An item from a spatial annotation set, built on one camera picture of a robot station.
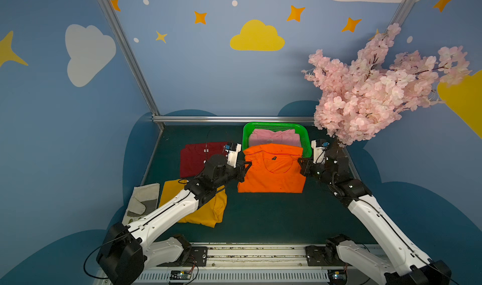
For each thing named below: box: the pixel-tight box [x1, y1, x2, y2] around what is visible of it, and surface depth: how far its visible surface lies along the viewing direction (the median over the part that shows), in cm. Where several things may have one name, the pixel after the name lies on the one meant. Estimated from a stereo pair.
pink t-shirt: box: [248, 128, 302, 148], surface depth 114 cm
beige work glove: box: [121, 183, 161, 226], surface depth 93 cm
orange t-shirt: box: [237, 143, 307, 194], surface depth 81 cm
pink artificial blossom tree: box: [302, 23, 472, 147], surface depth 59 cm
